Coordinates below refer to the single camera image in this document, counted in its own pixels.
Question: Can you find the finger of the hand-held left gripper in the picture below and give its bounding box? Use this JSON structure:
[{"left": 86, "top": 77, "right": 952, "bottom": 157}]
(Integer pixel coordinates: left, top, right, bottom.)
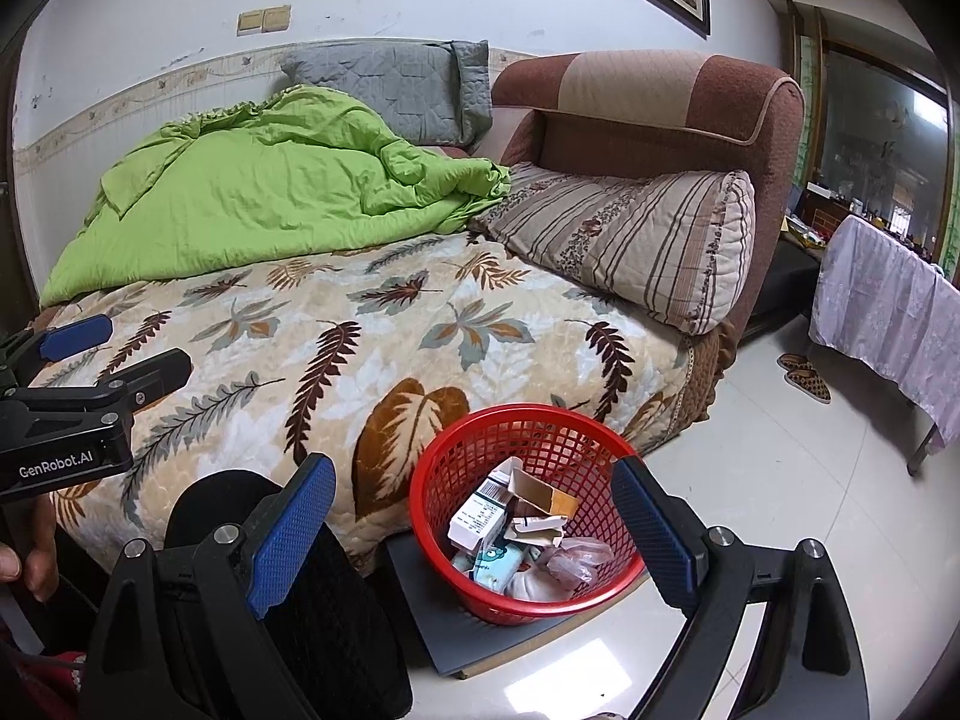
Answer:
[
  {"left": 22, "top": 349, "right": 194, "bottom": 413},
  {"left": 0, "top": 313, "right": 115, "bottom": 391}
]

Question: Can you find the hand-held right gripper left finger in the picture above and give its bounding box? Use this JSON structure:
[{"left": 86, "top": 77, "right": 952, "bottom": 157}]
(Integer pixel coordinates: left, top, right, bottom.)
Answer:
[{"left": 79, "top": 454, "right": 338, "bottom": 720}]

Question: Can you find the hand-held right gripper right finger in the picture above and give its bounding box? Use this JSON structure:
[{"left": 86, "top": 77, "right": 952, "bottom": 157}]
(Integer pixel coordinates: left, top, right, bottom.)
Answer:
[{"left": 611, "top": 456, "right": 871, "bottom": 720}]

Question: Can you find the pinkish plastic bag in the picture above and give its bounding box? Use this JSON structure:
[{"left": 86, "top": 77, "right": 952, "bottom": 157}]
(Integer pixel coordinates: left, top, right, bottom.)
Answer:
[{"left": 544, "top": 538, "right": 614, "bottom": 586}]

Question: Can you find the small white cardboard box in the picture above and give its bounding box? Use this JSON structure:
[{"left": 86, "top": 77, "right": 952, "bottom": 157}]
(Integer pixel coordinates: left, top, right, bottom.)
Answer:
[{"left": 504, "top": 514, "right": 565, "bottom": 545}]

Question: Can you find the red plastic basket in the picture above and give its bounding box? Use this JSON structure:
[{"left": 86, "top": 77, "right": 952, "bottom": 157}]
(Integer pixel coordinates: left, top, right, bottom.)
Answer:
[{"left": 409, "top": 403, "right": 653, "bottom": 625}]

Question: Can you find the teal tissue pack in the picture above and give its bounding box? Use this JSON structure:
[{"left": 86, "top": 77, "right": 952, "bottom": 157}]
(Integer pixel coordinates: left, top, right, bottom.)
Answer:
[{"left": 472, "top": 540, "right": 526, "bottom": 593}]

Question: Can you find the blue and white box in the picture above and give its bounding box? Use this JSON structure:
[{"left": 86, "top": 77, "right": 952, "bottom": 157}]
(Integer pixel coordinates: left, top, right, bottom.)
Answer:
[{"left": 448, "top": 476, "right": 526, "bottom": 552}]

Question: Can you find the person's left hand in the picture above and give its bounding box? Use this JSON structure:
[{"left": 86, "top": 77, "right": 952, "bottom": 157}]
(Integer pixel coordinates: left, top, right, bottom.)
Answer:
[{"left": 0, "top": 495, "right": 59, "bottom": 602}]

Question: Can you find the person's black trouser leg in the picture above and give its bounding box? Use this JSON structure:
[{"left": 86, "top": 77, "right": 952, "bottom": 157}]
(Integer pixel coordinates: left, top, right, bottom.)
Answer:
[{"left": 163, "top": 465, "right": 413, "bottom": 720}]

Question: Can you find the grey board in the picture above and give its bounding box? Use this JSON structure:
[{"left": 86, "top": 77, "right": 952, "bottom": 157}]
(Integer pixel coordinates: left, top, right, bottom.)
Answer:
[{"left": 382, "top": 532, "right": 687, "bottom": 680}]

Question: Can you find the green quilt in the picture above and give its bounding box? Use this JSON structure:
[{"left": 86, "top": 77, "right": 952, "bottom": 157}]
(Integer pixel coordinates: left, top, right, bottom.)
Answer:
[{"left": 39, "top": 86, "right": 512, "bottom": 308}]

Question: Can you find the leaf print blanket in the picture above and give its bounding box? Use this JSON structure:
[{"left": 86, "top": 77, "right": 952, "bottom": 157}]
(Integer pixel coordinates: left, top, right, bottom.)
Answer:
[{"left": 30, "top": 229, "right": 732, "bottom": 578}]

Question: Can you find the red cloth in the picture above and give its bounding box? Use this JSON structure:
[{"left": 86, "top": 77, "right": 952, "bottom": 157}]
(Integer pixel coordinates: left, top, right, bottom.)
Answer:
[{"left": 0, "top": 652, "right": 87, "bottom": 720}]

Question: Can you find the dark metal table leg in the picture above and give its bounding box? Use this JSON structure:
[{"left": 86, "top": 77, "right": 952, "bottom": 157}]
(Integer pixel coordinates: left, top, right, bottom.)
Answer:
[{"left": 906, "top": 420, "right": 938, "bottom": 477}]

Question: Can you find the dark low cabinet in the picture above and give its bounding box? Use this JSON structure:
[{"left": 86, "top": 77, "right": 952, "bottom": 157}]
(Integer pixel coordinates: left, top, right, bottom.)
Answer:
[{"left": 742, "top": 236, "right": 822, "bottom": 331}]

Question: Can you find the striped floral pillow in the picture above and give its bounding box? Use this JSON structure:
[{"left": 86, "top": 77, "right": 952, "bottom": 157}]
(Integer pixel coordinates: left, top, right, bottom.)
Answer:
[{"left": 469, "top": 161, "right": 757, "bottom": 336}]

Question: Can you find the lilac floral tablecloth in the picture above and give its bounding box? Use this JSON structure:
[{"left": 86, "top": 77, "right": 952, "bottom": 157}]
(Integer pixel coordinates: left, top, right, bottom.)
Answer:
[{"left": 808, "top": 214, "right": 960, "bottom": 455}]

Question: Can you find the grey quilted pillow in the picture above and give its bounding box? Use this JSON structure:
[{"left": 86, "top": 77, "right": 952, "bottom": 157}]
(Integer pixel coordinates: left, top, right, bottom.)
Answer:
[{"left": 279, "top": 40, "right": 492, "bottom": 151}]

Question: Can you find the brown upholstered headboard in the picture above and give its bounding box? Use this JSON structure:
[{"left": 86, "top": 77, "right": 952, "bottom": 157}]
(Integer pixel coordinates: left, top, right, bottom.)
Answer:
[{"left": 491, "top": 51, "right": 805, "bottom": 346}]

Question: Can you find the wooden framed glass partition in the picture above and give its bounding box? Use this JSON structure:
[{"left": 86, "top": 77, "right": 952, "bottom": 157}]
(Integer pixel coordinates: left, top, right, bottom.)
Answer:
[{"left": 780, "top": 0, "right": 960, "bottom": 271}]

